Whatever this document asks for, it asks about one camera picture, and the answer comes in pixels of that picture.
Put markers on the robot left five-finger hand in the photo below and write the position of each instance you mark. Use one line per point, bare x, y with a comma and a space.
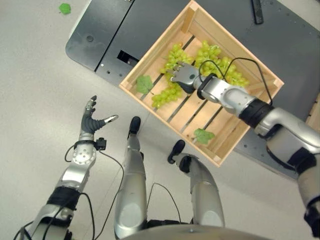
90, 125

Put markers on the robot dark foot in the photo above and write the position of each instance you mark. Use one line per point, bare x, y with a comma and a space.
135, 124
177, 150

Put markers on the robot left silver arm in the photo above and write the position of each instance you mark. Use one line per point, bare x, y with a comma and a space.
80, 155

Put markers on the robot left silver leg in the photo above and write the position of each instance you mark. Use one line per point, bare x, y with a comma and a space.
131, 180

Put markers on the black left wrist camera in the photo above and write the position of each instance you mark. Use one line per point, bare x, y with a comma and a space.
101, 143

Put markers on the robot right silver arm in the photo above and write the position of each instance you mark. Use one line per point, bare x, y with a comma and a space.
250, 101

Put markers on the black flat bar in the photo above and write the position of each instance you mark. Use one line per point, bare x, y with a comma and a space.
257, 11

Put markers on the robot right dark foot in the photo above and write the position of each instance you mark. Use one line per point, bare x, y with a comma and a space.
177, 150

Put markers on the robot silver torso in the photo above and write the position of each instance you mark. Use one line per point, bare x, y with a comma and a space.
195, 233

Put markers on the robot left dark foot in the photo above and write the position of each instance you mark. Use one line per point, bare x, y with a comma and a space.
135, 124

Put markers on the wooden crate edge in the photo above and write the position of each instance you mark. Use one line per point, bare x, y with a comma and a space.
315, 117

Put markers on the robot right five-finger hand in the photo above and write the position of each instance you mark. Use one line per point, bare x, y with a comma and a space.
186, 75

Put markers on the wooden slatted crate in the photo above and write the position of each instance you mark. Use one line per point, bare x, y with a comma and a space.
225, 130

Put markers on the robot right silver leg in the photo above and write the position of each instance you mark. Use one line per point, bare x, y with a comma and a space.
206, 190

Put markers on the large green grape bunch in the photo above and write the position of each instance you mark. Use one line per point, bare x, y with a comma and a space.
212, 58

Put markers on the green vine leaf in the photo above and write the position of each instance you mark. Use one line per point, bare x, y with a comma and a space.
143, 84
203, 135
65, 8

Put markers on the small green grape bunch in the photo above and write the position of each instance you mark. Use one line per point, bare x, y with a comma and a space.
165, 96

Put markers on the robot silver leg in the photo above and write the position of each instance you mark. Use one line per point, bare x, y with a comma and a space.
206, 190
131, 180

